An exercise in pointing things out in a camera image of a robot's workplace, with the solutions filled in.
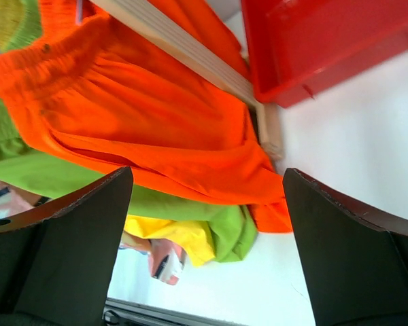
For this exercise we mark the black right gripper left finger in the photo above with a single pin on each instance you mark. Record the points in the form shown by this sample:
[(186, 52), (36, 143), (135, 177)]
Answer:
[(56, 260)]

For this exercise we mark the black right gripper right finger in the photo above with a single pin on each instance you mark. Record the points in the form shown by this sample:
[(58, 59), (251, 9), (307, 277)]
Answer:
[(354, 256)]

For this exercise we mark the orange shorts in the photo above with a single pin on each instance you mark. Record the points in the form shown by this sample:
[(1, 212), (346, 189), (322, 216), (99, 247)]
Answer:
[(99, 95)]

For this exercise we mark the pink patterned shorts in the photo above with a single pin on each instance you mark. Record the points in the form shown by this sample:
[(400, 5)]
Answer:
[(166, 259)]

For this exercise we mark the yellow shorts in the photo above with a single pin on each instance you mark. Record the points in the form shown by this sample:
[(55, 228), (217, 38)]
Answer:
[(177, 241)]

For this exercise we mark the red plastic tray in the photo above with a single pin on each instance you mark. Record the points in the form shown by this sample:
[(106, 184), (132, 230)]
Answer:
[(299, 49)]

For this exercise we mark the wooden clothes rack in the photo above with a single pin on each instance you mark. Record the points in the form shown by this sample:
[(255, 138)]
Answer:
[(152, 24)]

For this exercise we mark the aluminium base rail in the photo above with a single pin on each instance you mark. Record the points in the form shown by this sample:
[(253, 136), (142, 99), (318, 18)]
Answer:
[(119, 312)]

